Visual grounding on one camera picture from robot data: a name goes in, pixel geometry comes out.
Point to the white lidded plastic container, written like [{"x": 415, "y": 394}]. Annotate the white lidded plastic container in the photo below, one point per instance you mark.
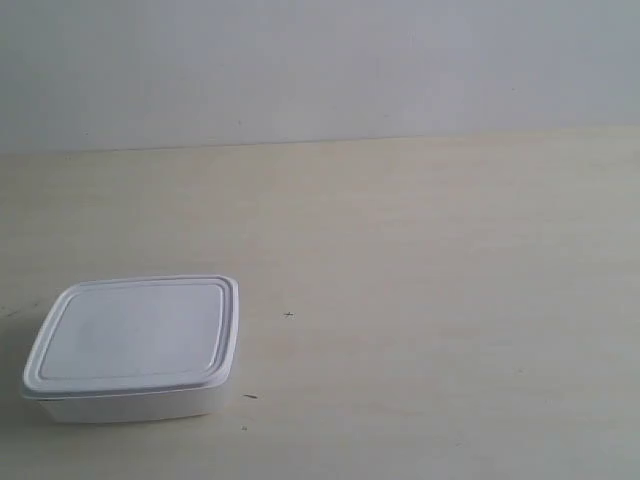
[{"x": 135, "y": 350}]

